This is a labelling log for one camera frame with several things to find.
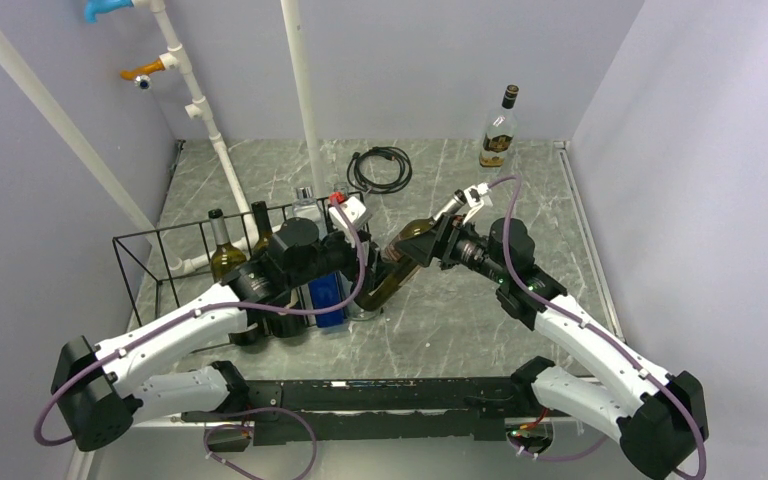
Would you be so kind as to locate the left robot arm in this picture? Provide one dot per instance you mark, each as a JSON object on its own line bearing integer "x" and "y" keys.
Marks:
{"x": 102, "y": 389}

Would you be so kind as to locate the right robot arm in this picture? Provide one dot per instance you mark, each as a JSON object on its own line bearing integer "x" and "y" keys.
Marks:
{"x": 657, "y": 418}

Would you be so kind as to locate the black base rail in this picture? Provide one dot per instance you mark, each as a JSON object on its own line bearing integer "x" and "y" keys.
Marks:
{"x": 481, "y": 408}

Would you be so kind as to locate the blue tap handle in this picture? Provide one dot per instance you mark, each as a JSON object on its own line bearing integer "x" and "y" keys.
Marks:
{"x": 94, "y": 8}

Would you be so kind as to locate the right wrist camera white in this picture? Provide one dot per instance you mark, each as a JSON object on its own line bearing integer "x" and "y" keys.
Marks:
{"x": 477, "y": 197}

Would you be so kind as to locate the black wire wine rack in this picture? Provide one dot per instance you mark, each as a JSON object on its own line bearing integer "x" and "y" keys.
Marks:
{"x": 177, "y": 267}

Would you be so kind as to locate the dark green wine bottle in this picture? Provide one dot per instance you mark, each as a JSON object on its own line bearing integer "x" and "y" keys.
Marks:
{"x": 282, "y": 326}

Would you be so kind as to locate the dark wine bottle grey cap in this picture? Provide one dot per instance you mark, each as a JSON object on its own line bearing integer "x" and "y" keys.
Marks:
{"x": 402, "y": 268}

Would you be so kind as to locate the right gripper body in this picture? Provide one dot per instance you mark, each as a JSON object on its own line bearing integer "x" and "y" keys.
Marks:
{"x": 449, "y": 230}

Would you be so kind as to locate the clear glass bottle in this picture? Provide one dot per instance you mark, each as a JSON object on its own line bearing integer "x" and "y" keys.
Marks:
{"x": 353, "y": 311}

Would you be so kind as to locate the white pvc pipe frame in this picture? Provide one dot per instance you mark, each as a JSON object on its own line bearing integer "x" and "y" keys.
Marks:
{"x": 174, "y": 58}

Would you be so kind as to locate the blue square glass bottle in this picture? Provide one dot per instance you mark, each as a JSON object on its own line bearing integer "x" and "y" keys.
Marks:
{"x": 324, "y": 291}

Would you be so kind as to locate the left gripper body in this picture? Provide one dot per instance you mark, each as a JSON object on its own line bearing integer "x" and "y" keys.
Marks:
{"x": 373, "y": 249}

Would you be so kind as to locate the clear bottle black cap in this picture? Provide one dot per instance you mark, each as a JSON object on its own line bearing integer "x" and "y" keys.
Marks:
{"x": 500, "y": 130}

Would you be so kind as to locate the olive green wine bottle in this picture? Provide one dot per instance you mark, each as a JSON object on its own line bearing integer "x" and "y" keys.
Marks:
{"x": 223, "y": 260}

